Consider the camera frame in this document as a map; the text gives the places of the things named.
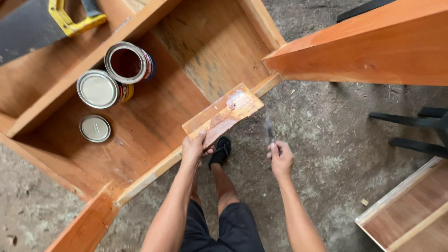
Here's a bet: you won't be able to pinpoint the person's right leg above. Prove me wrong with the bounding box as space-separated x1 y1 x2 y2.
210 163 241 217

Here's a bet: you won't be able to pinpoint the person's left leg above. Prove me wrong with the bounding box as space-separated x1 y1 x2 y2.
190 175 202 208

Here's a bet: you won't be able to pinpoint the round metal tin lid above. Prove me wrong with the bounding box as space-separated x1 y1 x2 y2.
79 115 111 143

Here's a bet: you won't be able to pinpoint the large open wooden cabinet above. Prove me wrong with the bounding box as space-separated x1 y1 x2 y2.
0 0 286 252

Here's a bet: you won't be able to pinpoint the person's left hand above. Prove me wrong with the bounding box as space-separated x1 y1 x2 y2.
182 130 214 171

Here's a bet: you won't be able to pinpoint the person's black shorts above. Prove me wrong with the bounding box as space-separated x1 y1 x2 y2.
179 199 266 252

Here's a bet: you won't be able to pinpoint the person's leg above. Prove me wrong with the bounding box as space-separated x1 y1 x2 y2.
210 163 241 217
190 175 202 208

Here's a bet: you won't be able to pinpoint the black sandal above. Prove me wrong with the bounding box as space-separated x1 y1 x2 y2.
209 136 232 171

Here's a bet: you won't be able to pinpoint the hand saw with yellow handle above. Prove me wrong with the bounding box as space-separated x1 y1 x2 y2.
0 0 108 66

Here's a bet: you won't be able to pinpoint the wooden board with putty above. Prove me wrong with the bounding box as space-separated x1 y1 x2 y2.
182 83 265 150

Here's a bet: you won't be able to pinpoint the open tin of dark varnish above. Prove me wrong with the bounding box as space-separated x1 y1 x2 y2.
104 41 157 84

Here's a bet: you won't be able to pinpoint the person's right hand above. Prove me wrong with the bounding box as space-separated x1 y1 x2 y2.
267 141 295 180

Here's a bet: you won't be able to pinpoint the orange varnished wooden cabinet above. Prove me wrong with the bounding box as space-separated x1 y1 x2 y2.
262 0 448 87

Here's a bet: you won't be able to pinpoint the small unfinished wooden cabinet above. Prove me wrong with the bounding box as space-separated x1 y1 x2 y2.
355 156 448 252

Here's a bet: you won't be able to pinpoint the closed tin with yellow label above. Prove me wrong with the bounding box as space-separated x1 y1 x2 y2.
76 69 134 109

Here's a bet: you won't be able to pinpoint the black bar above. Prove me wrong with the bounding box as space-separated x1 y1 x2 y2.
337 0 397 24

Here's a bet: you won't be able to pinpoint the metal putty knife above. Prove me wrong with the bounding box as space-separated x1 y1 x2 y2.
265 118 278 147

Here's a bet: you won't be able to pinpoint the black chair legs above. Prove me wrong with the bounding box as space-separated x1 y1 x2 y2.
368 107 448 160

